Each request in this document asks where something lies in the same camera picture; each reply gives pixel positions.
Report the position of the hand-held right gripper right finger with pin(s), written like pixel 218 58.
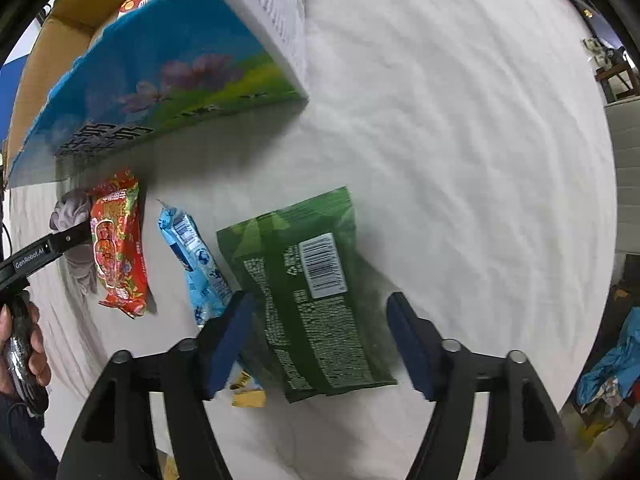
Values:
pixel 407 345

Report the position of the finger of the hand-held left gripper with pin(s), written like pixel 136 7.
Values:
pixel 70 237

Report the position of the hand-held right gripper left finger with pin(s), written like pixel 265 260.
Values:
pixel 227 345

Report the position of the blue snack packet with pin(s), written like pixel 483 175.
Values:
pixel 197 260

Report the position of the green snack bag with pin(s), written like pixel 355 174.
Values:
pixel 310 290

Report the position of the blue printed cardboard box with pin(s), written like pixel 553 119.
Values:
pixel 165 80

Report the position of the grey cloth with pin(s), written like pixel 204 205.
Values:
pixel 75 230

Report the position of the yellow snack packet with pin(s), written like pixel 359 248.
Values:
pixel 247 392

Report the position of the blue crumpled cloth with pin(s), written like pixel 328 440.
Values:
pixel 610 365

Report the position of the red white snack packet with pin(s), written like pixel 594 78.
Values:
pixel 132 2

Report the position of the white cabinet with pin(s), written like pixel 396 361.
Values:
pixel 623 175

